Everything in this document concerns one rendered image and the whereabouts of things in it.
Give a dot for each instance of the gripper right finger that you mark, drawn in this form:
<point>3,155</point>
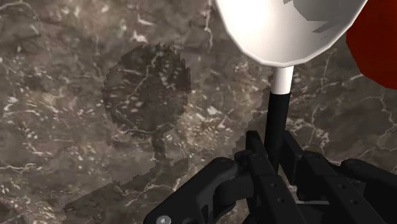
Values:
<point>341,186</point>

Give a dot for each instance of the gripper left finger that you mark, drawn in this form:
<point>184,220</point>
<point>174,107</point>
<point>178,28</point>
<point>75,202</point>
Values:
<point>223,192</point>

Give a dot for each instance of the red round object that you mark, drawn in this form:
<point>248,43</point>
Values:
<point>377,40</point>

